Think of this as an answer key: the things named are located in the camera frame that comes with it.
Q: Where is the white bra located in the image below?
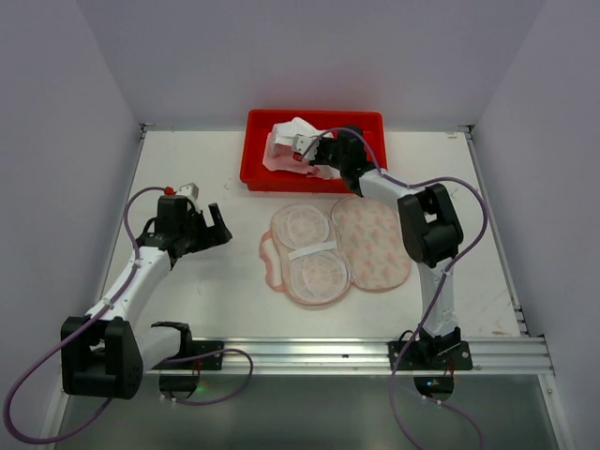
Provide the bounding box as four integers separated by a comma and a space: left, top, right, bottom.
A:
267, 116, 321, 149

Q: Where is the pink bra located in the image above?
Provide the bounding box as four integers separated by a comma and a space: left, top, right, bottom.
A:
262, 133, 341, 180

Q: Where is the floral mesh laundry bag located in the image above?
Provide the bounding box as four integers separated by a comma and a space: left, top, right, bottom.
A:
259, 196, 412, 308

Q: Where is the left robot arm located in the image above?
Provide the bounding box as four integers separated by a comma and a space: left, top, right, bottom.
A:
61, 194, 233, 399

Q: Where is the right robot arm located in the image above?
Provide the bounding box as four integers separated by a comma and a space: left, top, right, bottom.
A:
300, 127, 464, 368

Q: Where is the red plastic tray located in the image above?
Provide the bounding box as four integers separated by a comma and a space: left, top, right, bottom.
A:
240, 109, 387, 193

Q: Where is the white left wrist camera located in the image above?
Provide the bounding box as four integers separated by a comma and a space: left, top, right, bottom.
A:
163, 183, 201, 211

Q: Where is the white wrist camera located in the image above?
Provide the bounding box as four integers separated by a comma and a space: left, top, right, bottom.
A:
292, 134, 320, 162
163, 183, 201, 211

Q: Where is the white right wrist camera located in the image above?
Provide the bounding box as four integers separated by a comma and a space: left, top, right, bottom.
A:
292, 134, 320, 162

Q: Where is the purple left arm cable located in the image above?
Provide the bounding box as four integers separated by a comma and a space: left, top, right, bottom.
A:
3, 186, 254, 444

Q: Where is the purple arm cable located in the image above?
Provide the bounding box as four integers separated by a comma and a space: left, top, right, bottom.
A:
318, 127, 488, 450
3, 186, 254, 444

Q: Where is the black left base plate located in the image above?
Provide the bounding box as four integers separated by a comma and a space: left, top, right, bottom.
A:
189, 340, 224, 372

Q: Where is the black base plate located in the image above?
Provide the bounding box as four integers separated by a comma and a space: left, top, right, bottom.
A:
387, 327, 473, 371
189, 340, 224, 372

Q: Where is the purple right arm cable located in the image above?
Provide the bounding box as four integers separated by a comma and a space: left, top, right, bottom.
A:
318, 127, 488, 450

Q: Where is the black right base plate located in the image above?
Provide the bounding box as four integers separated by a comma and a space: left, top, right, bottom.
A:
387, 327, 473, 371

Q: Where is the aluminium mounting rail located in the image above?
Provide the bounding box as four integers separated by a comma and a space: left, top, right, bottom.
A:
144, 335, 549, 376

